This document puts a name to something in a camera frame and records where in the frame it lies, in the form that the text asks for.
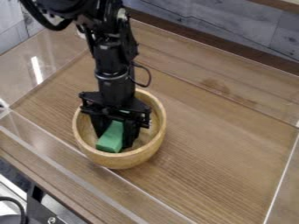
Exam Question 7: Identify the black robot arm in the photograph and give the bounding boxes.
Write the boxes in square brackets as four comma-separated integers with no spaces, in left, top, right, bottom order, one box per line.
[20,0,152,152]

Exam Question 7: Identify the round wooden bowl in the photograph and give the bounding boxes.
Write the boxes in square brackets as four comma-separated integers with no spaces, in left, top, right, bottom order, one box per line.
[72,88,167,170]

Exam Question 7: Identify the clear acrylic tray walls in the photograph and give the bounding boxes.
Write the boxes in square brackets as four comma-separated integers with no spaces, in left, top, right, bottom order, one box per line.
[0,22,299,224]

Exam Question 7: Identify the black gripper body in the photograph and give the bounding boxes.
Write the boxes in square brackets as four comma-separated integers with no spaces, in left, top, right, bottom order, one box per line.
[79,73,152,128]

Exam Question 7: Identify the green rectangular stick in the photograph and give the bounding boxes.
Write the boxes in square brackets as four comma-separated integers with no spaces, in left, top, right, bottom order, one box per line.
[96,121,124,153]

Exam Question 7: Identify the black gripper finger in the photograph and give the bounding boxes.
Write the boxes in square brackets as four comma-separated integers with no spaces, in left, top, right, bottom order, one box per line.
[89,115,112,137]
[123,120,140,149]

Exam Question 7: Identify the black cable on floor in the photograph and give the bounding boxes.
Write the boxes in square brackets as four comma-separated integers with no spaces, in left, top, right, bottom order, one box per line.
[0,196,33,224]

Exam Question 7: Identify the black table leg frame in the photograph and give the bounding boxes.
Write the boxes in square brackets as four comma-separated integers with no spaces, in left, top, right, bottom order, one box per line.
[25,185,67,224]

